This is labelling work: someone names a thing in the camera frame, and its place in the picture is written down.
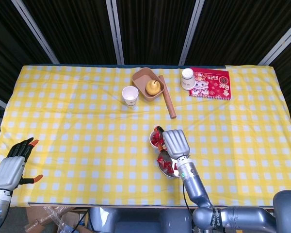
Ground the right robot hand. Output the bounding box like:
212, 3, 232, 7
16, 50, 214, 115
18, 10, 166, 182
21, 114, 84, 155
154, 125, 192, 160

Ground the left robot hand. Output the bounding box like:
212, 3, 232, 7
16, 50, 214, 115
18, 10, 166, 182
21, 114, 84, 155
0, 136, 44, 192

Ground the round metal plate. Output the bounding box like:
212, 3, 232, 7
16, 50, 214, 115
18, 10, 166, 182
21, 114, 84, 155
156, 150, 183, 179

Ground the white paper cup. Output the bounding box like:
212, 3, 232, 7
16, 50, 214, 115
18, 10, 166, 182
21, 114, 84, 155
122, 85, 139, 107
149, 130, 166, 149

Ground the wooden rolling pin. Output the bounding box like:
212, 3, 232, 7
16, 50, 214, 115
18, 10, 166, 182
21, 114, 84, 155
159, 75, 177, 119

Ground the brown cardboard box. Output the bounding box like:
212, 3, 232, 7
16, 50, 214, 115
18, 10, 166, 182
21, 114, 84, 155
24, 206, 90, 233

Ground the yellow pear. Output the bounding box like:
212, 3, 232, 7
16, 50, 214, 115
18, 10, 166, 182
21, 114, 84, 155
145, 79, 161, 96

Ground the white jar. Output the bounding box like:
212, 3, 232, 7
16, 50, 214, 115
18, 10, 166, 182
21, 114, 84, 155
180, 68, 195, 91

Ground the red spiral calendar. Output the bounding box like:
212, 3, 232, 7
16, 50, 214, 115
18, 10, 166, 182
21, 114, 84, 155
188, 67, 232, 100

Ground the brown paper food box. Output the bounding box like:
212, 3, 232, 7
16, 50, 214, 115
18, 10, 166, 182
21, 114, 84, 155
132, 67, 165, 101

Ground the grey robot torso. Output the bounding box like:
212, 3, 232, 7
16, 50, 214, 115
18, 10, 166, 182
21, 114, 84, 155
87, 207, 194, 233

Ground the yellow white checkered tablecloth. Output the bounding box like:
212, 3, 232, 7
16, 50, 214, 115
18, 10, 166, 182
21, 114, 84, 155
0, 64, 291, 207

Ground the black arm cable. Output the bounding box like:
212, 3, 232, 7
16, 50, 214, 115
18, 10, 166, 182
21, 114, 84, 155
182, 182, 194, 214

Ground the black printed strap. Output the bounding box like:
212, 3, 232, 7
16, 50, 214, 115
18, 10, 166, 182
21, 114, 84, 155
210, 206, 223, 230

